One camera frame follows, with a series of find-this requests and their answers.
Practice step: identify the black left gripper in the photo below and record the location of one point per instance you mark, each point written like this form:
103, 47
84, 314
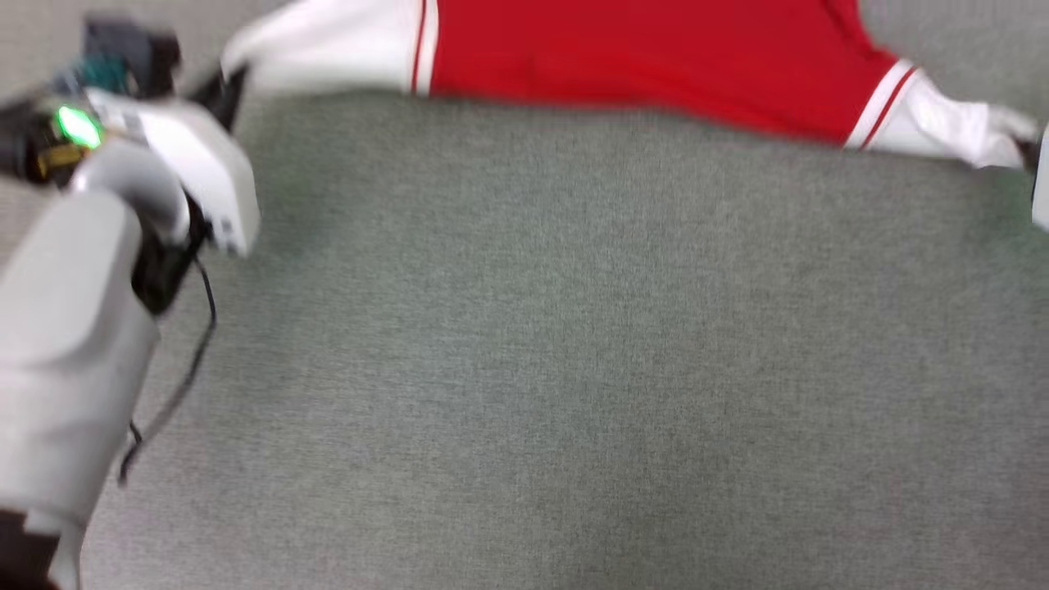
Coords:
37, 143

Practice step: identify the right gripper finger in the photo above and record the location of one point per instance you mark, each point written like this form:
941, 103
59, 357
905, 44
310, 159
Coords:
1030, 154

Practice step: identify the red and white garment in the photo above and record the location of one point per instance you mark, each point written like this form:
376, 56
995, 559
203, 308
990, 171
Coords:
639, 57

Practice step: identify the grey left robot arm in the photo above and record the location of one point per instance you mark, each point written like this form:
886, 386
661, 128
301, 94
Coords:
65, 328

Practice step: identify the grey fabric sofa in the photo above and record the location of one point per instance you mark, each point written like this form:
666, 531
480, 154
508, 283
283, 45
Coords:
574, 369

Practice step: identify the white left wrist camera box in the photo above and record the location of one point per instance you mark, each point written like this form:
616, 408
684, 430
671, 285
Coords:
197, 164

